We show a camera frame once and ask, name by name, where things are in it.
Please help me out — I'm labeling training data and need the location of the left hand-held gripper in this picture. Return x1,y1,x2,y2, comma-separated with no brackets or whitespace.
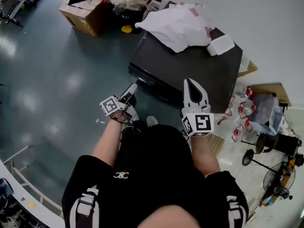
99,84,140,123

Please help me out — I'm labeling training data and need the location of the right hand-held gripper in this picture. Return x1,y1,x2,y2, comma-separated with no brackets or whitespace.
181,78,214,137

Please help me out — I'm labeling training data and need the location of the person's left forearm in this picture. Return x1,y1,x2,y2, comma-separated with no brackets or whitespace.
91,111,131,168

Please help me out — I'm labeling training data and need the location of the person's right forearm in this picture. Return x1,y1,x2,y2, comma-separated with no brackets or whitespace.
189,133,221,178

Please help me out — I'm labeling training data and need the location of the person's right white shoe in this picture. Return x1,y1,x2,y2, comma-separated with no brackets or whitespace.
146,115,159,128

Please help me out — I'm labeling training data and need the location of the wooden slatted pallet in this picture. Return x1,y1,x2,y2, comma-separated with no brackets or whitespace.
207,133,226,157

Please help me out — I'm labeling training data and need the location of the pile of red-trimmed clear bags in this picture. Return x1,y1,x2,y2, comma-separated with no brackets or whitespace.
217,84,287,143

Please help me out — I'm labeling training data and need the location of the white rectangular box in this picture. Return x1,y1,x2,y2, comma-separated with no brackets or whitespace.
206,34,236,57

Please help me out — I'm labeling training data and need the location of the flat cardboard piece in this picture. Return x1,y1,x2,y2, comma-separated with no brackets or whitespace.
237,59,258,78

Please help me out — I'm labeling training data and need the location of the white crumpled plastic bag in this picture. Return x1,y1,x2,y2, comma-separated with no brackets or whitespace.
134,1,216,54

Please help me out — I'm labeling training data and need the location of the black trash bin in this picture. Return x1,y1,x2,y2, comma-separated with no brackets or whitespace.
104,0,153,35

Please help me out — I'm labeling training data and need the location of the wooden board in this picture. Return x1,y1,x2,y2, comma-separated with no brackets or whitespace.
250,82,293,107

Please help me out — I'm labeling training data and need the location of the black round-base stand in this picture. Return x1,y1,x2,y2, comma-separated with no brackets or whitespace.
241,133,280,173

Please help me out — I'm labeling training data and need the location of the person's black shirt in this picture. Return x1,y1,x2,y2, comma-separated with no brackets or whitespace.
61,123,250,228

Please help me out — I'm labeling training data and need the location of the brown cardboard box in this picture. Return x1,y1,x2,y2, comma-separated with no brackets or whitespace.
58,0,110,38

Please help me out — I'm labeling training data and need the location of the clear bin liner bag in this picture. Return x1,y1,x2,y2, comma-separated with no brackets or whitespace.
110,0,153,12

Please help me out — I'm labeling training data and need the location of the black equipment box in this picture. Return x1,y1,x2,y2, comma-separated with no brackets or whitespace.
272,132,303,158

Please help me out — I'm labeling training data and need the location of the black floor fan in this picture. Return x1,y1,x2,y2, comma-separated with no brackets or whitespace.
262,161,297,201

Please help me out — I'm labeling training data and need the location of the person's chin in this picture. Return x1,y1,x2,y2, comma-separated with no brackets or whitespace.
137,204,203,228

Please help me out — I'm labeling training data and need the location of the white curved desk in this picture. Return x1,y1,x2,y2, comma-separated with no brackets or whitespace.
0,159,67,228

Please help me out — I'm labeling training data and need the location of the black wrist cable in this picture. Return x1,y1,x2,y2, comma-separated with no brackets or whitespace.
109,114,136,135

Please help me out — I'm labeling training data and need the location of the white metal desk frame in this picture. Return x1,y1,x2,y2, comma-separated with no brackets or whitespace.
2,144,64,218

